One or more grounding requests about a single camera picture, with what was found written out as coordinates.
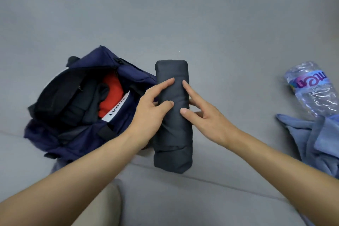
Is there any dark grey garment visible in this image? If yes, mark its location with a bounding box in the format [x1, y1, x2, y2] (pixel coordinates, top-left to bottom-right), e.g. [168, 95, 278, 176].
[153, 60, 193, 174]

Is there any person's right hand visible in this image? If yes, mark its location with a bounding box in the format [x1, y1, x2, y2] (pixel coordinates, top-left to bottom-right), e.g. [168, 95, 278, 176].
[180, 80, 240, 148]

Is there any red garment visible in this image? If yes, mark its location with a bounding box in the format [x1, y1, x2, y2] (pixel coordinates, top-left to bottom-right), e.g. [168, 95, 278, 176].
[98, 72, 125, 119]

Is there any person's left hand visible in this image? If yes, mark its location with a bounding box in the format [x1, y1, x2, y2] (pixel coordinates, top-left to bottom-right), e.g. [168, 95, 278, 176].
[124, 78, 175, 151]

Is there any clear plastic water bottle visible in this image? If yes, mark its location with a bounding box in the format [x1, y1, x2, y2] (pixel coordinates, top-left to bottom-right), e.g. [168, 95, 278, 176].
[284, 61, 339, 118]

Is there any person's left forearm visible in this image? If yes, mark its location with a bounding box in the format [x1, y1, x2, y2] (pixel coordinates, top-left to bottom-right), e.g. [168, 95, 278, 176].
[0, 129, 149, 226]

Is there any light blue cloth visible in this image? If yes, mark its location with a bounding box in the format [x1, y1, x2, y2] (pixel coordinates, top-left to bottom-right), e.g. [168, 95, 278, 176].
[275, 113, 339, 181]

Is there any white printed label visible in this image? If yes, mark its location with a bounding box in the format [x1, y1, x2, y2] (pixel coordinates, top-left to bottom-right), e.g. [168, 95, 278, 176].
[101, 91, 130, 123]

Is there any black garment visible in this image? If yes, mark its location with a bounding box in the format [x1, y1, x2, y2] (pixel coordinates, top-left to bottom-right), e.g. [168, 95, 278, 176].
[57, 79, 110, 128]

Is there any navy blue backpack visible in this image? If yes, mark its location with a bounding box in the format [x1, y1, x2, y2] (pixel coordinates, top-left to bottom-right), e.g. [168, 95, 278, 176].
[24, 46, 159, 174]

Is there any person's right forearm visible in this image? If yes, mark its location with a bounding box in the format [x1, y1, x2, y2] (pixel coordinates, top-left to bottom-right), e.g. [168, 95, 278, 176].
[225, 129, 339, 226]

